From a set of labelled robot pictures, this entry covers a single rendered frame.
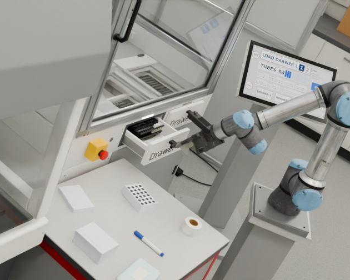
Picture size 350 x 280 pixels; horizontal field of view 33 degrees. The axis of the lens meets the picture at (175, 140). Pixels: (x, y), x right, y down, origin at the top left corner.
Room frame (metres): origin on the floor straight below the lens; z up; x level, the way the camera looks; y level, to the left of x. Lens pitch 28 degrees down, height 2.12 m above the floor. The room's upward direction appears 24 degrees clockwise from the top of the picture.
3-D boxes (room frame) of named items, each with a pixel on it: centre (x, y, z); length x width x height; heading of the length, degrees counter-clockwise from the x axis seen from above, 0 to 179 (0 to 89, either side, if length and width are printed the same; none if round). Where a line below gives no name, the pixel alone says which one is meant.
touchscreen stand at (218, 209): (3.03, -0.42, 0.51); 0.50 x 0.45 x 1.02; 16
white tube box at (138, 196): (1.92, 0.03, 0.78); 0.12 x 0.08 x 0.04; 50
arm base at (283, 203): (2.32, -0.56, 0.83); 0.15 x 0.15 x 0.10
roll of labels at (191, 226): (1.88, -0.19, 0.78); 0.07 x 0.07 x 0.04
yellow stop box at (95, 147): (1.96, 0.26, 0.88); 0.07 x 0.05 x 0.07; 156
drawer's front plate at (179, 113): (2.55, 0.01, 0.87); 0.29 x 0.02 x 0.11; 156
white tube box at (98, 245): (1.56, 0.10, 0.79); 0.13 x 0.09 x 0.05; 65
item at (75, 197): (1.76, 0.24, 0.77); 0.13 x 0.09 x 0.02; 47
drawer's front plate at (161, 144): (2.21, 0.02, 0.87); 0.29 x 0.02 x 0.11; 156
